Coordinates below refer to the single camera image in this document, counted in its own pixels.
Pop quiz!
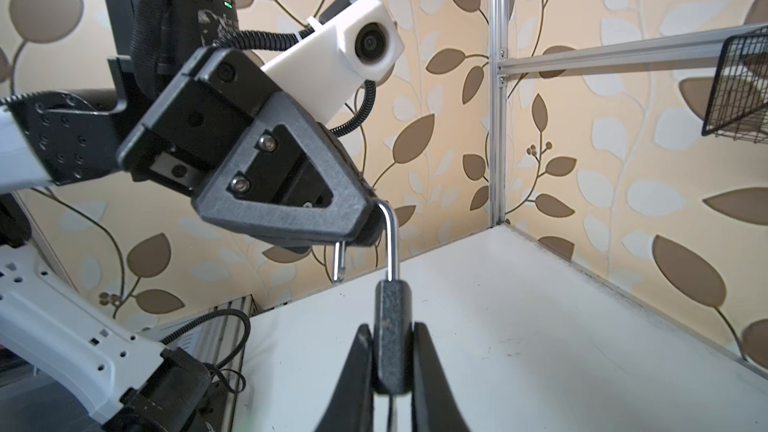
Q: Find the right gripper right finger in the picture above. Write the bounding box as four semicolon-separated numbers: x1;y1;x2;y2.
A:
411;322;470;432

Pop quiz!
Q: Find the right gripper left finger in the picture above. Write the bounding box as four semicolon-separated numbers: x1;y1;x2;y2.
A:
315;324;374;432

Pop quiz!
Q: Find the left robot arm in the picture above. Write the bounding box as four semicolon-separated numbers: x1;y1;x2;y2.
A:
1;0;402;431

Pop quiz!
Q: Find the black padlock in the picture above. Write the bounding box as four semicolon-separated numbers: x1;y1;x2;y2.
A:
370;200;412;396

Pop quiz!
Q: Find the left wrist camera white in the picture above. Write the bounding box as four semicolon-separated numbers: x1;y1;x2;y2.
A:
262;0;404;124

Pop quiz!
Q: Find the back wire basket black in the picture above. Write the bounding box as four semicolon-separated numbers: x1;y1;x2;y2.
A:
702;26;767;144

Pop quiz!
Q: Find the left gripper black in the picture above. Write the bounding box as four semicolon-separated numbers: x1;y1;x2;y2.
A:
117;47;384;247

